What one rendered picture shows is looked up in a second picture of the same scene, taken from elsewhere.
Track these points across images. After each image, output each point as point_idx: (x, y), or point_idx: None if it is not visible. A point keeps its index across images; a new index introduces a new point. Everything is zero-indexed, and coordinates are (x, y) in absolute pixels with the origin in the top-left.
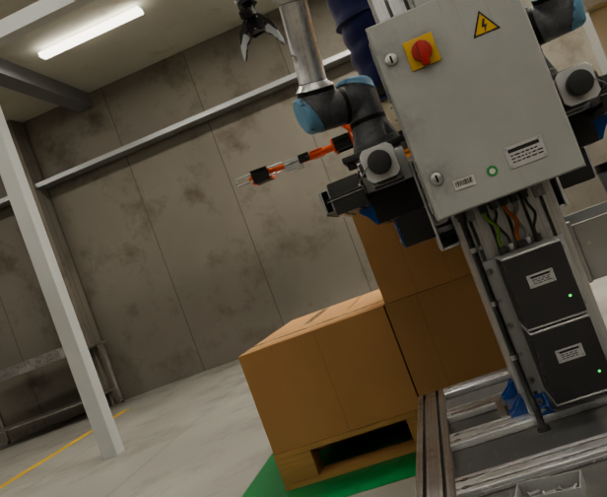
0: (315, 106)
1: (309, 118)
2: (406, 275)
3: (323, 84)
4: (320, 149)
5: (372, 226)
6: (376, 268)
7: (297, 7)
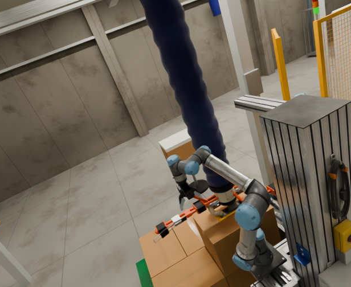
0: (252, 263)
1: (249, 270)
2: (234, 263)
3: (256, 252)
4: (191, 213)
5: (223, 250)
6: (223, 265)
7: (256, 230)
